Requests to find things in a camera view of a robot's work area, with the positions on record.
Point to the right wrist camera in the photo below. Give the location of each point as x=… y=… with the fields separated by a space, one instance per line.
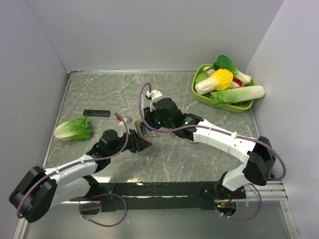
x=154 y=96

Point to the bok choy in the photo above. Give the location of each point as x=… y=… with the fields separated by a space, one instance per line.
x=223 y=62

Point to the black slim remote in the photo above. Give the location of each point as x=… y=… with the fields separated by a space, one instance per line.
x=96 y=113

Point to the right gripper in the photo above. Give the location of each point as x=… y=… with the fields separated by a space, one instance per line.
x=148 y=116

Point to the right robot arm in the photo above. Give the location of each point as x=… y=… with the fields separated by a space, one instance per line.
x=256 y=154

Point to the green romaine lettuce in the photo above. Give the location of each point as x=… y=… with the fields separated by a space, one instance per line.
x=74 y=130

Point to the small green cabbage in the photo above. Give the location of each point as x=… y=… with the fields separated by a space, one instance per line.
x=200 y=77

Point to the long green white cabbage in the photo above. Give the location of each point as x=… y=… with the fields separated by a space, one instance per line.
x=237 y=95

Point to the beige white remote control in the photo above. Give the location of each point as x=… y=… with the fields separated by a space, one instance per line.
x=138 y=124

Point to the red pepper toy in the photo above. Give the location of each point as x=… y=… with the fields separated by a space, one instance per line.
x=236 y=84

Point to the black base frame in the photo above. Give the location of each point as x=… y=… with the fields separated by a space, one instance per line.
x=161 y=195

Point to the beige battery cover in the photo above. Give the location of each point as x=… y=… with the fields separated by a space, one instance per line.
x=153 y=134

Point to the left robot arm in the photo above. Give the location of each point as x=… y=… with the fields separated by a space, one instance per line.
x=41 y=189

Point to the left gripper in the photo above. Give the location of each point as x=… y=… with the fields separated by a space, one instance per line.
x=137 y=144

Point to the yellow napa cabbage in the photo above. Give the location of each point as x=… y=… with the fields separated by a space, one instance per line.
x=218 y=81

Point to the green plastic basket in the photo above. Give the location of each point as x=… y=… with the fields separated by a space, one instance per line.
x=235 y=108

